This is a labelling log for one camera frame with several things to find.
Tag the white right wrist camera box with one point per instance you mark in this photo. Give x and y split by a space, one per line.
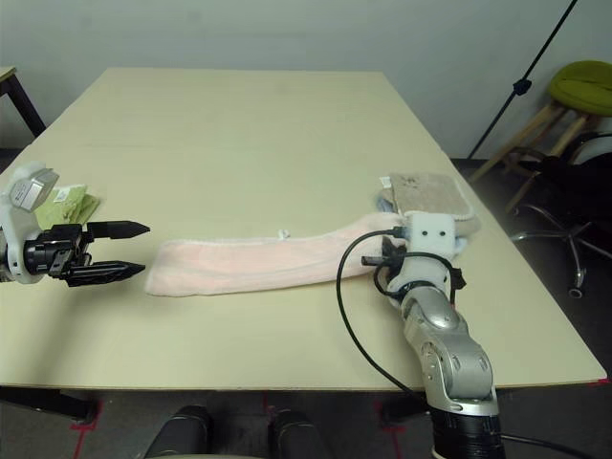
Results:
430 234

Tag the office chair base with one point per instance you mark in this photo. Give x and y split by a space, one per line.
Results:
583 186

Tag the green towel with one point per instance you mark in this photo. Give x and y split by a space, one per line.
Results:
72 203

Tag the beige side table black legs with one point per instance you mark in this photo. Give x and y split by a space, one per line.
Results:
24 107

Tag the black left robot foot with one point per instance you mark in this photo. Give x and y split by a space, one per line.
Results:
184 430

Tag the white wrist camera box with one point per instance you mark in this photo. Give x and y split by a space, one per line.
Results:
430 234
31 189

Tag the beige towel with white trim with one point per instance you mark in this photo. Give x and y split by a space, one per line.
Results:
430 191

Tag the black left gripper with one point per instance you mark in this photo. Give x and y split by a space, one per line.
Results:
52 253

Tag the black table base bar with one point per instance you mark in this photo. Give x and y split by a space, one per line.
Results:
48 401
406 411

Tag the pink towel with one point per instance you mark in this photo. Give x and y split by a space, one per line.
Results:
239 265

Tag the green stool with wooden legs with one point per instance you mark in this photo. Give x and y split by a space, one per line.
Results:
583 86

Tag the black robot foot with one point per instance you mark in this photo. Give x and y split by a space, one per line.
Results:
296 435
184 430

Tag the black tripod stand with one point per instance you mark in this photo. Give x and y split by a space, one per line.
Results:
521 86

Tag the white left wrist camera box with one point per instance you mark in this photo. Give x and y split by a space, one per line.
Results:
31 189

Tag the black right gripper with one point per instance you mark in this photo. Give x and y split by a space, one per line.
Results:
393 251

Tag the black right robot foot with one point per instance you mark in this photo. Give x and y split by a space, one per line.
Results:
296 435

